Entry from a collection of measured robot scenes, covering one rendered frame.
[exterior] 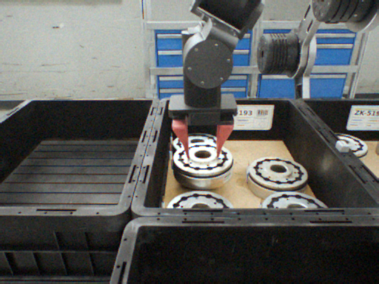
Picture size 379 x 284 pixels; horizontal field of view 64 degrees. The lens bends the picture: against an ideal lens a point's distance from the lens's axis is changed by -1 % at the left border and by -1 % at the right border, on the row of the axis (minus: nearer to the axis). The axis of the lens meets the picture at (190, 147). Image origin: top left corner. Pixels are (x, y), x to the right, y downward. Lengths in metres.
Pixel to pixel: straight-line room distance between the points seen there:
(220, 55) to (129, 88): 3.01
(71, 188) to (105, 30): 2.76
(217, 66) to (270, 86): 2.19
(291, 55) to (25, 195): 1.16
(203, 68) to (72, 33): 3.01
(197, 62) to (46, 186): 0.38
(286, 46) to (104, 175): 1.04
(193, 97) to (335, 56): 2.29
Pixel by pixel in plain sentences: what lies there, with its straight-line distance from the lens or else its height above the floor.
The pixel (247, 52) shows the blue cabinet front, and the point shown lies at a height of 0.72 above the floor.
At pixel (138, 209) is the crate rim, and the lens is 0.35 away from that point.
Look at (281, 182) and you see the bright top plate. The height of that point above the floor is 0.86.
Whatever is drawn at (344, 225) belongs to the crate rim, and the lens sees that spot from 0.36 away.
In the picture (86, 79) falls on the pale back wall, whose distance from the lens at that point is 3.41.
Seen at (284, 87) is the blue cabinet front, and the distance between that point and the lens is 2.59.
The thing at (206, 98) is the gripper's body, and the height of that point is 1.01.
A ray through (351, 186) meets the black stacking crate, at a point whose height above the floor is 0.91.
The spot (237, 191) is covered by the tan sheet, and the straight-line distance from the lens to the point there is 0.55.
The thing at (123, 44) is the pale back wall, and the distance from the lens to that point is 3.26.
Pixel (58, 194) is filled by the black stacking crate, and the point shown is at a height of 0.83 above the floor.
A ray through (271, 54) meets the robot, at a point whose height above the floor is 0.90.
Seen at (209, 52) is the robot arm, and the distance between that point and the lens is 0.36.
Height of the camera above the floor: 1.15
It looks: 28 degrees down
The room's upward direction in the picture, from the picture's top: straight up
